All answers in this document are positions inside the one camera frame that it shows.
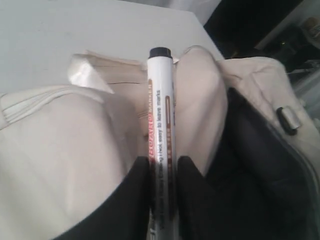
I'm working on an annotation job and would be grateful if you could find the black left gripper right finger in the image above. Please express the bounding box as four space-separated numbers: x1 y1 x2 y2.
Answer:
176 156 250 240

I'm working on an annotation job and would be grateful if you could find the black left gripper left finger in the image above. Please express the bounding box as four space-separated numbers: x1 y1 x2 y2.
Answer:
56 156 151 240

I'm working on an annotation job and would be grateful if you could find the cream fabric duffel bag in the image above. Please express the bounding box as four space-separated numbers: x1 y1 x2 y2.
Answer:
0 46 320 240

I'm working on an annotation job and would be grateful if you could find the green-capped white marker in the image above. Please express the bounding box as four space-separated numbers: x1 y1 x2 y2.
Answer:
147 47 179 240

